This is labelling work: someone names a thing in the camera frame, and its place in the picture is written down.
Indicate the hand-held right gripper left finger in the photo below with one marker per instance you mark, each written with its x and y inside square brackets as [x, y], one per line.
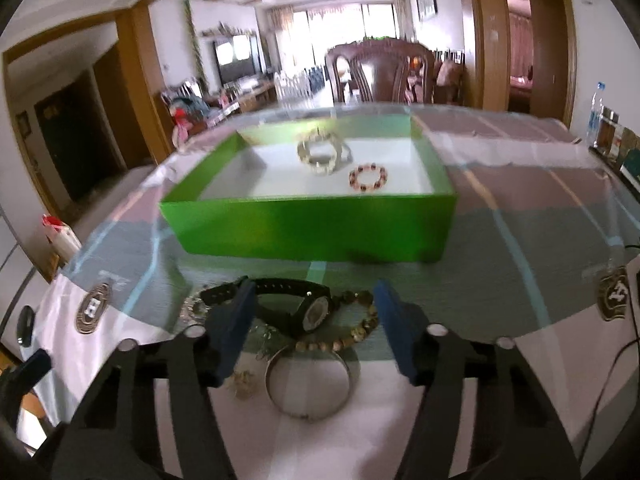
[232, 330]

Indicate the wooden television cabinet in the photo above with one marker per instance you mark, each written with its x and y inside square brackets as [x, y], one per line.
[255, 95]

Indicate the wooden bench with clothes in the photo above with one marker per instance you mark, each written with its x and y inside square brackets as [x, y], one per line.
[192, 105]

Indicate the green ivy garland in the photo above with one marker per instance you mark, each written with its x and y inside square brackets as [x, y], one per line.
[195, 45]

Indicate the clear water bottle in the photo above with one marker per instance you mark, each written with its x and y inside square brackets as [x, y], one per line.
[595, 115]

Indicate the green cardboard box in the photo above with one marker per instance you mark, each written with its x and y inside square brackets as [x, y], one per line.
[300, 230]

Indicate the white baby fence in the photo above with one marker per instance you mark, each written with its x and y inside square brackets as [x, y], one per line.
[297, 87]

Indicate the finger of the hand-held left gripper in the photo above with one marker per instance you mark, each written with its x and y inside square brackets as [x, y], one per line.
[30, 367]
[25, 325]

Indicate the dark green box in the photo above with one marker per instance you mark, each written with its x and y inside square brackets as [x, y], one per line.
[632, 167]

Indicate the flat screen television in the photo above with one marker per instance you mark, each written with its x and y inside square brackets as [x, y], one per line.
[235, 60]

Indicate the dark wooden door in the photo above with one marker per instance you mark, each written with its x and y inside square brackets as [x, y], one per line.
[75, 135]

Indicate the glass jar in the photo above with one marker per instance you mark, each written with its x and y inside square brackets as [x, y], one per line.
[609, 132]

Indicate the cushioned wooden sofa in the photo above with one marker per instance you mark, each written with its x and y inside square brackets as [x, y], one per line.
[449, 80]

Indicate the wide silver bangle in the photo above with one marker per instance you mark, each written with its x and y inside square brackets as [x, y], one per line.
[351, 365]

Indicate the black wristwatch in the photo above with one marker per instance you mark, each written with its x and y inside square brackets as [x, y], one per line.
[280, 287]

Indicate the plaid tablecloth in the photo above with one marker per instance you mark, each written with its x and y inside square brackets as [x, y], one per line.
[500, 240]

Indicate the carved wooden chair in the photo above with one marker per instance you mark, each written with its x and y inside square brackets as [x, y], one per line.
[380, 70]

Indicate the red and white bag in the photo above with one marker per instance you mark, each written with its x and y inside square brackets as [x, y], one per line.
[62, 240]

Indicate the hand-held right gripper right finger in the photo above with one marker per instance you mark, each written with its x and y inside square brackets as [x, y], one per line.
[395, 330]

